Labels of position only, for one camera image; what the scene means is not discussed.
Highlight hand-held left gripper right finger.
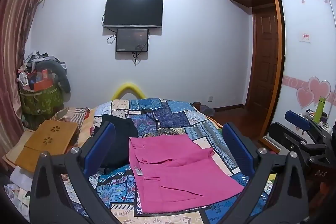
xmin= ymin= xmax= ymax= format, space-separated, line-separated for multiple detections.
xmin=222 ymin=122 xmax=310 ymax=224

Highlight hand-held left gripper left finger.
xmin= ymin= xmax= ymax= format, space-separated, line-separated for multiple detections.
xmin=29 ymin=122 xmax=119 ymax=224

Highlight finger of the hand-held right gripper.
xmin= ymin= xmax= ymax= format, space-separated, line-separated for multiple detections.
xmin=285 ymin=110 xmax=312 ymax=131
xmin=265 ymin=122 xmax=313 ymax=156

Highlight pink pants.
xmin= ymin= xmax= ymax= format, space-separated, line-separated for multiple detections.
xmin=129 ymin=134 xmax=245 ymax=214

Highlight black pants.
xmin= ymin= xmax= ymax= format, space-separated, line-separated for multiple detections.
xmin=93 ymin=114 xmax=139 ymax=169

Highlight green bottle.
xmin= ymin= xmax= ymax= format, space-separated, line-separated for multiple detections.
xmin=314 ymin=97 xmax=326 ymax=122

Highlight striped quilt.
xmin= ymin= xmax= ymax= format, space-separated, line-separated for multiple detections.
xmin=49 ymin=107 xmax=93 ymax=123

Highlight wooden lap desk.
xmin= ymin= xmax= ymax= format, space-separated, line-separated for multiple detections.
xmin=15 ymin=120 xmax=79 ymax=174

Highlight yellow foam arch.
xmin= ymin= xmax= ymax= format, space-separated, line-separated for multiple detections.
xmin=112 ymin=80 xmax=145 ymax=101

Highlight brown wooden door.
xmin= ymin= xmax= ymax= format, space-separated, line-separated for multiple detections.
xmin=245 ymin=3 xmax=280 ymax=109

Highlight green patterned bag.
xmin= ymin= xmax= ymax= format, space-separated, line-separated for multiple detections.
xmin=20 ymin=82 xmax=65 ymax=123

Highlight blue patchwork blanket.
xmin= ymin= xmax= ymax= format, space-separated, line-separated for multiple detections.
xmin=60 ymin=97 xmax=276 ymax=224

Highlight grey pillow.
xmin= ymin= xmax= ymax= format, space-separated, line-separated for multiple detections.
xmin=35 ymin=57 xmax=71 ymax=94

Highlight small paper label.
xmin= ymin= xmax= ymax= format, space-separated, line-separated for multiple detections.
xmin=299 ymin=32 xmax=313 ymax=43

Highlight orange box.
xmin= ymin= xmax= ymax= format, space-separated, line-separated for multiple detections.
xmin=32 ymin=69 xmax=56 ymax=92

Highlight white crumpled clothes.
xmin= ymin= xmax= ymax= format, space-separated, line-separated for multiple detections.
xmin=4 ymin=166 xmax=34 ymax=217

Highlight white heart-print wardrobe door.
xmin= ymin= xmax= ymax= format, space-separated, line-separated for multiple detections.
xmin=259 ymin=0 xmax=336 ymax=152

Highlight pile of clothes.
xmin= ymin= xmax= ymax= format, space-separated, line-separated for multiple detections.
xmin=16 ymin=50 xmax=67 ymax=83

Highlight small black monitor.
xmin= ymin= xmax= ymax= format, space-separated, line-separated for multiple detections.
xmin=115 ymin=28 xmax=150 ymax=53

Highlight striped red curtain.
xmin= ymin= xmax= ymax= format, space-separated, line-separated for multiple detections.
xmin=0 ymin=0 xmax=51 ymax=167

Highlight black cable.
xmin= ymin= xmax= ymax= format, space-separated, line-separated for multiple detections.
xmin=106 ymin=29 xmax=117 ymax=44
xmin=132 ymin=50 xmax=143 ymax=65

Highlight black wall television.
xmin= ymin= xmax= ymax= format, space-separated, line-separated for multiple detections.
xmin=103 ymin=0 xmax=164 ymax=29

